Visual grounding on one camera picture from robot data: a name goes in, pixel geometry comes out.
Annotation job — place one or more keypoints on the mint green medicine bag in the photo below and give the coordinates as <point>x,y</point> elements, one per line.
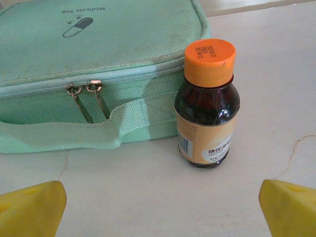
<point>98,49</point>

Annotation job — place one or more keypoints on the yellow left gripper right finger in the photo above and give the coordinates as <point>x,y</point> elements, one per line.
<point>291,212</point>

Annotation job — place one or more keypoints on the brown bottle with orange cap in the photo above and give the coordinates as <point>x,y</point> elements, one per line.
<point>207,103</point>

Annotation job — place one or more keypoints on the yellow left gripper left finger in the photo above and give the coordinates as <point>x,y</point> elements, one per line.
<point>29,212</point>

